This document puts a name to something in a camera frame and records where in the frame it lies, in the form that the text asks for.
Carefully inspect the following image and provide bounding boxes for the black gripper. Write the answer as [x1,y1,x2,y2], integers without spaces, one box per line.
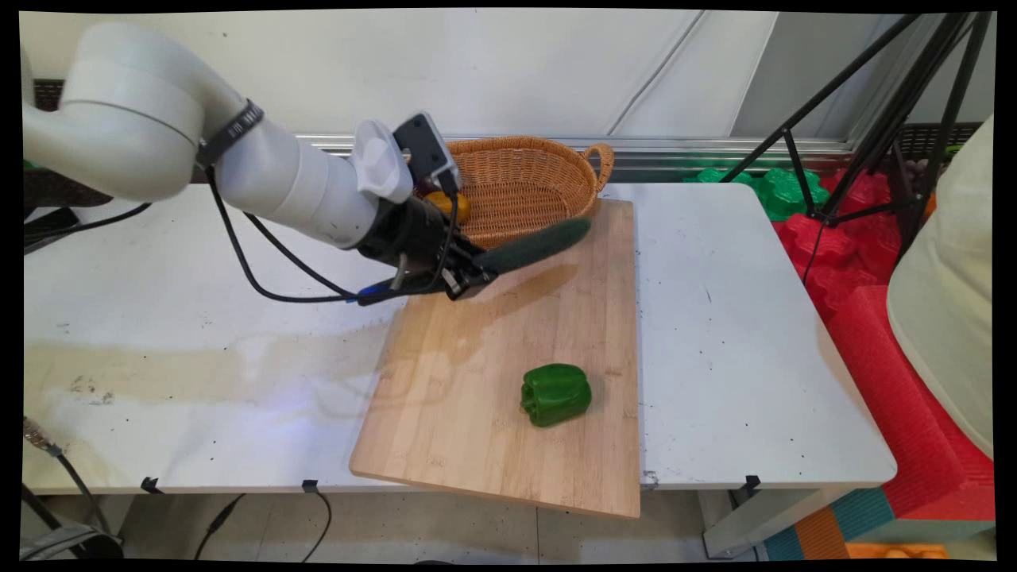
[358,197,499,302]

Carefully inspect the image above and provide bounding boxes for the dark green cucumber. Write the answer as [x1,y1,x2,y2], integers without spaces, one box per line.
[473,216,593,276]

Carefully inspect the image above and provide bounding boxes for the orange fruit in basket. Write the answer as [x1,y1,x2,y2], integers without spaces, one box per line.
[425,191,471,225]

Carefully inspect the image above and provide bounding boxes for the woven wicker basket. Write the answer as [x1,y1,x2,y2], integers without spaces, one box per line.
[445,135,615,251]

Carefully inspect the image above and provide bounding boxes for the wooden cutting board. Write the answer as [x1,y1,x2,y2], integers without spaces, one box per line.
[350,199,641,520]

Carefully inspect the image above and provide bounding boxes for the green bell pepper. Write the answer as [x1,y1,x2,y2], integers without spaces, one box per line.
[520,363,593,428]

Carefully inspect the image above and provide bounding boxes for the white table leg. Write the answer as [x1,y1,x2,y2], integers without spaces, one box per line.
[702,486,847,559]

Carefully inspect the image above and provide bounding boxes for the red foam mat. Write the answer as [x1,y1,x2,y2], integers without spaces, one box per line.
[772,168,996,521]

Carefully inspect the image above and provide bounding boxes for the teal and orange mat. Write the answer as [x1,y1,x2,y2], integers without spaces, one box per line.
[763,486,996,561]

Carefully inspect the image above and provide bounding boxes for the black tripod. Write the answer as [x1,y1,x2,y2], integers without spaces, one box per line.
[719,12,994,263]

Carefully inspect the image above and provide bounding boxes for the beige garment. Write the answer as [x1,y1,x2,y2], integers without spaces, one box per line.
[887,115,995,461]

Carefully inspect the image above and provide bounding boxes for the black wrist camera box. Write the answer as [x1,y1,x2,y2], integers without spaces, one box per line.
[393,111,462,195]

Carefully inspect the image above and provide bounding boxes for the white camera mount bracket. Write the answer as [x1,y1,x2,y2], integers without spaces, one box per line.
[352,119,415,203]

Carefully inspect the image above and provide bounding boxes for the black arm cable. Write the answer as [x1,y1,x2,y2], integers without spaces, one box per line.
[205,163,462,305]

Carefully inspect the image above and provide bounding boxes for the black velcro strap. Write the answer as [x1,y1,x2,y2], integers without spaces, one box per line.
[196,99,265,166]

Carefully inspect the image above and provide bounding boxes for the black hanging cable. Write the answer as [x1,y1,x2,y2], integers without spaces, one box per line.
[194,493,247,561]
[300,486,334,563]

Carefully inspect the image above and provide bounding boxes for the black table cable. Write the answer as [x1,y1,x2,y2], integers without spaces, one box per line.
[24,202,153,256]

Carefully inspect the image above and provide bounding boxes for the black cable with metal plug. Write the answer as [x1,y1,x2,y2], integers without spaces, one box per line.
[22,416,114,535]

